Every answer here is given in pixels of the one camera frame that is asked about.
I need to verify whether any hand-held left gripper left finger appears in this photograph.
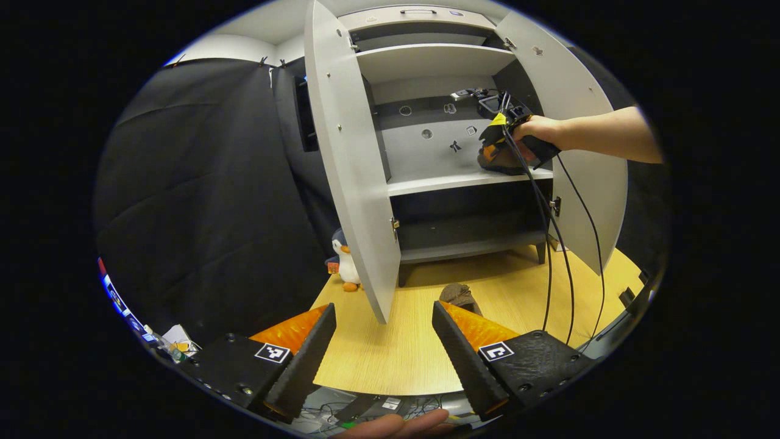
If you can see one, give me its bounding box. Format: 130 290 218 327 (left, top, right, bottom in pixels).
177 303 337 423

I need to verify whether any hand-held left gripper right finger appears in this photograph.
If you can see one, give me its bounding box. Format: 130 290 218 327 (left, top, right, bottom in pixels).
431 300 601 421

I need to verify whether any brown suede shoe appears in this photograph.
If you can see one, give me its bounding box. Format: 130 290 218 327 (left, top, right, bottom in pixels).
439 282 482 315
477 143 537 176

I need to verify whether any grey shoe cabinet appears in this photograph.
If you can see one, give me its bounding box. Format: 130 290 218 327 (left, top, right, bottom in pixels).
347 5 558 287

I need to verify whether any grey shoe cabinet door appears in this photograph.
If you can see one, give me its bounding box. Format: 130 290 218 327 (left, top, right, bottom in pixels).
494 11 628 275
303 0 403 325

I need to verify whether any grey cabinet drawer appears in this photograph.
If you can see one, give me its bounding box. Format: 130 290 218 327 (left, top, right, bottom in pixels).
338 5 497 32

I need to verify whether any penguin plush toy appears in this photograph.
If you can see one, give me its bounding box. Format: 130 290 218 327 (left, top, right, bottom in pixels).
325 227 363 292

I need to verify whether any black backdrop cloth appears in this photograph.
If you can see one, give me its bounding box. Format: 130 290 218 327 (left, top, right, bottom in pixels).
94 58 336 342
619 160 671 275

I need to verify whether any black cable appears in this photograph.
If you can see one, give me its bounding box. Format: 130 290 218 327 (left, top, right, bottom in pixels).
512 140 575 346
556 154 606 354
503 125 554 333

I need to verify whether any black door handle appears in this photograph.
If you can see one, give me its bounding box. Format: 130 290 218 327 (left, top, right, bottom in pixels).
294 73 319 153

